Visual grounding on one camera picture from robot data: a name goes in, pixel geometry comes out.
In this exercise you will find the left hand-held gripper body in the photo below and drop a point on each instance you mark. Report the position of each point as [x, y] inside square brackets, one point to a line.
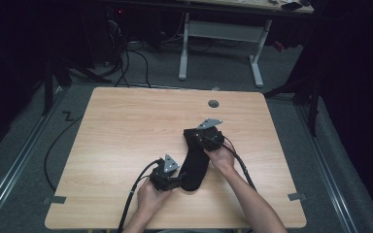
[163, 179]

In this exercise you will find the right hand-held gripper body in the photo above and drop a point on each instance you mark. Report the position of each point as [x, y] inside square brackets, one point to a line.
[211, 139]

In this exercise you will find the black sock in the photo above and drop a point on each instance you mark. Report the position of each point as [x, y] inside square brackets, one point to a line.
[194, 165]

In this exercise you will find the person's left hand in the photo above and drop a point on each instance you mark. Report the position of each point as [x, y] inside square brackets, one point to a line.
[150, 199]

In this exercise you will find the person's right hand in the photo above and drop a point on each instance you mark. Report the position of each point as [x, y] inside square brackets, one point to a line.
[223, 160]

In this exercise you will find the grey table grommet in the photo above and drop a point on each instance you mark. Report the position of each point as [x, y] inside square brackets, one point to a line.
[213, 104]

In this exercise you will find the grey tape piece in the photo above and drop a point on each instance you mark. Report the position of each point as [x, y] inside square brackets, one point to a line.
[297, 196]
[55, 200]

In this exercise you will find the black metal stand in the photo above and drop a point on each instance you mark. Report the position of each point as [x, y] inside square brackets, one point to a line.
[313, 110]
[48, 84]

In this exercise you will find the small red object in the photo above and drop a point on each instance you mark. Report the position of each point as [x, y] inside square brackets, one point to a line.
[278, 46]

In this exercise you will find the dark device on desk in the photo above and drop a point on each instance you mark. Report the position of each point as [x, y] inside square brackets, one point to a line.
[291, 6]

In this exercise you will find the desk with white frame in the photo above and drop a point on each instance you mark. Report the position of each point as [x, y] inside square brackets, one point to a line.
[226, 30]

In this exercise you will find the metal floor rail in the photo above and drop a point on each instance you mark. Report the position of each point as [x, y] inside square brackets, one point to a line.
[13, 171]
[327, 174]

